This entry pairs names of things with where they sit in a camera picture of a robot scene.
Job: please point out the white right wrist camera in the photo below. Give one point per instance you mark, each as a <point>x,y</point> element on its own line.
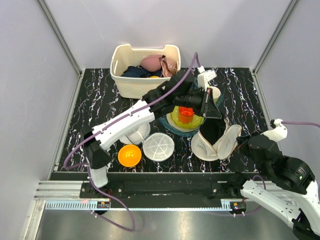
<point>278,131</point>

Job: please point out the pink bra in basket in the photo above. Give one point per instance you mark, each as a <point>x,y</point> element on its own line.
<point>151,63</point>

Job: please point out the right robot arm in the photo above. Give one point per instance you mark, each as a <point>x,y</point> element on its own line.
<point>291,174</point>

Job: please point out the black bra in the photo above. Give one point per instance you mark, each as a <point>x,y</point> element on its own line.
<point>213,129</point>

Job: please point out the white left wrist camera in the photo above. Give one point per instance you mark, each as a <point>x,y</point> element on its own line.
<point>204,76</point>

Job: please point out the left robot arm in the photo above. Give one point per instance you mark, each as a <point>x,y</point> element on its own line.
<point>156,103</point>

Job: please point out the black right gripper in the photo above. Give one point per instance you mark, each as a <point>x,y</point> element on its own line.
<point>242,143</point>

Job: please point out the light green mug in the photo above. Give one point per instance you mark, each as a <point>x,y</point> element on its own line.
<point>216,94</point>

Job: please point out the rose satin garment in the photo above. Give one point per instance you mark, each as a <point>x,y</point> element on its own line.
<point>168,67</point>

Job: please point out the teal transparent tray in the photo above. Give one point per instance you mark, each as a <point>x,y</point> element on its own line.
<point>177,132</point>

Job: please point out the orange cup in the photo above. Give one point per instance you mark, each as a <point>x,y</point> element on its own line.
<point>185,114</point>

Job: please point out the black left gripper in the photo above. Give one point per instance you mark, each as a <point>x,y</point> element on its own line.
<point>212,111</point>

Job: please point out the green dotted bowl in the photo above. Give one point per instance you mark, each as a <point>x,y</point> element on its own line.
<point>172,119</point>

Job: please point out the navy garment in basket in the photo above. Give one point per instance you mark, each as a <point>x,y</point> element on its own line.
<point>136,72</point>

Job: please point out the yellow plastic bowl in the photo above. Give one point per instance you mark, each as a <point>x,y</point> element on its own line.
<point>129,155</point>

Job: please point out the black mounting rail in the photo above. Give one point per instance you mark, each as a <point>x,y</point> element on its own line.
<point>125,184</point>

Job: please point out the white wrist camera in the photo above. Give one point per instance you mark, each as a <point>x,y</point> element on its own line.
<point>278,131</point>
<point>204,76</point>

